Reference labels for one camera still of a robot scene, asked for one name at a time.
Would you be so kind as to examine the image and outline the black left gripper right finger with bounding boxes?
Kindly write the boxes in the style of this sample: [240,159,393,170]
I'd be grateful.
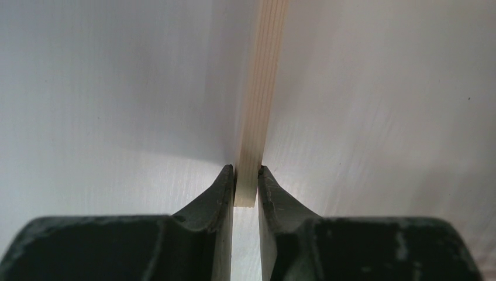
[258,166,483,280]

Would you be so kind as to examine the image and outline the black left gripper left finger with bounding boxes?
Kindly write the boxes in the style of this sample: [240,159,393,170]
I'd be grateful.
[1,165,235,280]

